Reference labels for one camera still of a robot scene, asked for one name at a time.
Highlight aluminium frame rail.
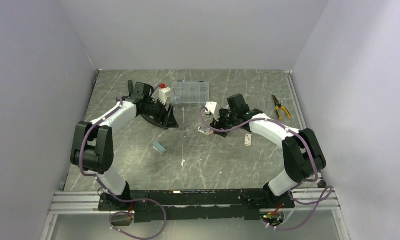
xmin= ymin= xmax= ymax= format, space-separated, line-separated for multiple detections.
xmin=49 ymin=188 xmax=320 ymax=214

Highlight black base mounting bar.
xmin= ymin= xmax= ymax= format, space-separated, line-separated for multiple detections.
xmin=98 ymin=188 xmax=295 ymax=223

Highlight clear plastic organizer box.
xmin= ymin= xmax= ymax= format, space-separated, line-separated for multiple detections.
xmin=170 ymin=81 xmax=209 ymax=105

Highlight blue mini stapler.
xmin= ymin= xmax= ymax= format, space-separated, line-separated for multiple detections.
xmin=152 ymin=141 xmax=166 ymax=155

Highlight pink mini stapler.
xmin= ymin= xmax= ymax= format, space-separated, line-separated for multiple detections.
xmin=197 ymin=126 xmax=214 ymax=136

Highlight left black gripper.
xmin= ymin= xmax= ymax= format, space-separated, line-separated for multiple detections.
xmin=141 ymin=96 xmax=178 ymax=128

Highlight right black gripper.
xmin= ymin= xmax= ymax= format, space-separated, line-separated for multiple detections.
xmin=209 ymin=106 xmax=238 ymax=138

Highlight white staple box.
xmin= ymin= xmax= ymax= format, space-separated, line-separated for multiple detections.
xmin=244 ymin=133 xmax=252 ymax=147

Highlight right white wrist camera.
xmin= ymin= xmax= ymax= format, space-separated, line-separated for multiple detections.
xmin=204 ymin=101 xmax=220 ymax=121

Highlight yellow black pliers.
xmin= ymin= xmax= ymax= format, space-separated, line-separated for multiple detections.
xmin=271 ymin=94 xmax=291 ymax=120

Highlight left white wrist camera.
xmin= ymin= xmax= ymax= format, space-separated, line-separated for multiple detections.
xmin=158 ymin=83 xmax=171 ymax=105

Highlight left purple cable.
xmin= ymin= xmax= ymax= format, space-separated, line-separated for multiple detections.
xmin=78 ymin=97 xmax=168 ymax=240

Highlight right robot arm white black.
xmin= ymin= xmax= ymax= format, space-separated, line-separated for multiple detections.
xmin=200 ymin=106 xmax=326 ymax=208

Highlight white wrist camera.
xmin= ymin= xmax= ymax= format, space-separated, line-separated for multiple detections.
xmin=158 ymin=83 xmax=171 ymax=105
xmin=204 ymin=101 xmax=220 ymax=121

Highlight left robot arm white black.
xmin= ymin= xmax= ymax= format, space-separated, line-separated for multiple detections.
xmin=70 ymin=98 xmax=179 ymax=210

